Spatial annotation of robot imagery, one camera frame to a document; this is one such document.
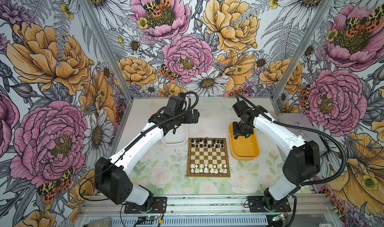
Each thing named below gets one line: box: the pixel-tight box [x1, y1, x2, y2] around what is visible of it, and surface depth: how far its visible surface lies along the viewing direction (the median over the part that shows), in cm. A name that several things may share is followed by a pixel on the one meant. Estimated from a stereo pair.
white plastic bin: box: [161, 123, 188, 145], surface depth 96 cm
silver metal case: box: [280, 113, 328, 154], surface depth 88 cm
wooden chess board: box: [187, 137, 231, 177], surface depth 91 cm
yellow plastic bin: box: [228, 122, 260, 161], surface depth 92 cm
